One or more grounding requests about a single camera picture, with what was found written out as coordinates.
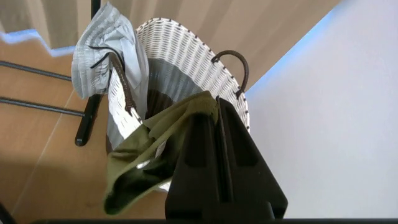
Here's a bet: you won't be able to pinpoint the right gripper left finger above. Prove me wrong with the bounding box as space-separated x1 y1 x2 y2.
164 96 233 220

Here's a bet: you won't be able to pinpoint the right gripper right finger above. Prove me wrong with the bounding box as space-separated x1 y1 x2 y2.
218 97 289 220

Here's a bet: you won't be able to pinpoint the green long-sleeved shirt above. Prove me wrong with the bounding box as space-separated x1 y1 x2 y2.
103 90 220 216

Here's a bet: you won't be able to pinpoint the pale grey shorts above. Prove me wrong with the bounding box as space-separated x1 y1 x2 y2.
70 1 150 118

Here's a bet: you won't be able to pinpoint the black clothes rack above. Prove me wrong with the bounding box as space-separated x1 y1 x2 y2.
0 0 103 147

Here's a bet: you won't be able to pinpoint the white laundry basket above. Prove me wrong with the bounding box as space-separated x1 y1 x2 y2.
104 17 251 193

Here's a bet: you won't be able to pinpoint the beige curtain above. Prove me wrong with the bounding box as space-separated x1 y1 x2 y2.
0 0 342 91

